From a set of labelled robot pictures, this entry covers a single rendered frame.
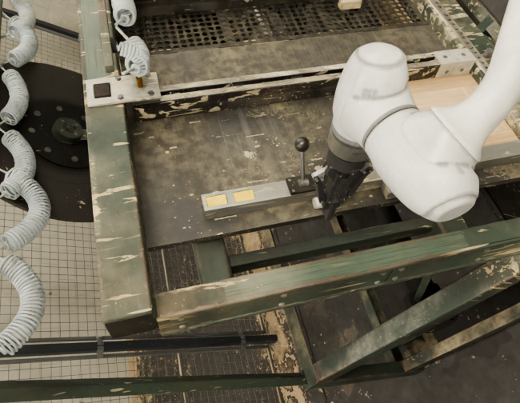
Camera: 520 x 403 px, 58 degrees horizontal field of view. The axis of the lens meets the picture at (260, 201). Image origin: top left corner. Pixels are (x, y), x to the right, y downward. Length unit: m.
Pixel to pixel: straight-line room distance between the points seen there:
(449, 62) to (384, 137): 0.96
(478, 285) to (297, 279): 0.79
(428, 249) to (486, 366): 1.48
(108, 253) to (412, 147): 0.66
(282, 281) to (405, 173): 0.47
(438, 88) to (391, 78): 0.90
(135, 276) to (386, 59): 0.64
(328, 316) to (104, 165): 2.30
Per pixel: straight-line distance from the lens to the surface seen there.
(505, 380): 2.58
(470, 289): 1.72
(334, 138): 0.84
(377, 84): 0.73
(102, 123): 1.28
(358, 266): 1.11
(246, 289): 1.04
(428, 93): 1.60
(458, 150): 0.69
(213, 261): 1.17
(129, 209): 1.10
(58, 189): 1.81
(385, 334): 1.92
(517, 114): 1.61
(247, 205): 1.17
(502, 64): 0.73
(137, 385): 1.61
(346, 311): 3.11
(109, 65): 1.19
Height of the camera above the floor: 2.29
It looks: 36 degrees down
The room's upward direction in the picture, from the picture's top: 80 degrees counter-clockwise
